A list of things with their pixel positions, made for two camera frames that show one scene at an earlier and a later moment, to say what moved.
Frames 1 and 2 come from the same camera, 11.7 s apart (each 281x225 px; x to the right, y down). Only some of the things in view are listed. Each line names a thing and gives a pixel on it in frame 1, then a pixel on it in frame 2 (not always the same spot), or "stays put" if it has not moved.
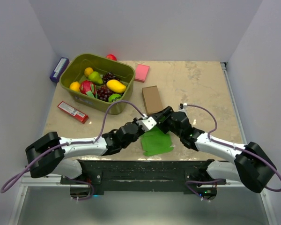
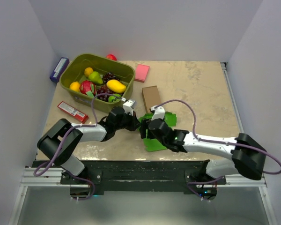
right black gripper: x=166 y=112 -> x=144 y=126
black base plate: x=150 y=176 stays put
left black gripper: x=141 y=131 -> x=135 y=123
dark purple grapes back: x=108 y=76 stays put
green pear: x=95 y=77 stays put
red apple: x=111 y=56 stays put
